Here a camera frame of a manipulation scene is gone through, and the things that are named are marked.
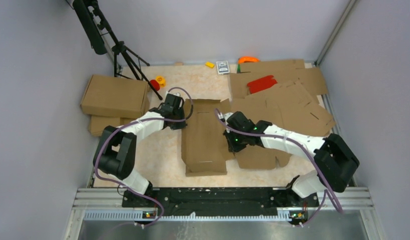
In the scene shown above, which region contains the brown cardboard box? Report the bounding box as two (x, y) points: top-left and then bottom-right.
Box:
(181, 99), (291, 177)
(81, 74), (149, 119)

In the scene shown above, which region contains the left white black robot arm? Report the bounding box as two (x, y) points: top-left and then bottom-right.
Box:
(93, 93), (186, 207)

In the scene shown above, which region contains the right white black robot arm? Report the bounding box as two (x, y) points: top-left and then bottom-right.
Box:
(215, 109), (359, 206)

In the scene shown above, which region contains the folded brown cardboard box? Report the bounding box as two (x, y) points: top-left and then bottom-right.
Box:
(81, 74), (149, 119)

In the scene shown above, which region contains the lower folded cardboard box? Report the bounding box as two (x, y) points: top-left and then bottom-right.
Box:
(88, 115), (139, 137)

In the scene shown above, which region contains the red yellow toy spool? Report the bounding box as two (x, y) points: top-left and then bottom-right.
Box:
(150, 75), (166, 91)

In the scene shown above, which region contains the small yellow block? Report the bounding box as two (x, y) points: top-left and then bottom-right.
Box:
(205, 61), (215, 69)

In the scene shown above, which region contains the blue playing card deck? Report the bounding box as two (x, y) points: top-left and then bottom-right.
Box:
(216, 60), (230, 75)

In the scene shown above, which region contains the red plastic sheet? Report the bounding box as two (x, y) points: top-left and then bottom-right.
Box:
(247, 75), (278, 94)

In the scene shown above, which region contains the stack of flat cardboard sheets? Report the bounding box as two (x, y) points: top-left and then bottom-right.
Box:
(229, 59), (336, 137)

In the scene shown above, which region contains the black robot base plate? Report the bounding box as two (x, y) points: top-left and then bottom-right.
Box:
(122, 187), (319, 217)

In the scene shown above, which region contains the orange plastic ring toy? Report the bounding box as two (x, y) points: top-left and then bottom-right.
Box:
(238, 56), (260, 64)

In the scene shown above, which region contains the black camera tripod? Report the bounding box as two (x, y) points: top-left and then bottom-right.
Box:
(66, 0), (163, 100)

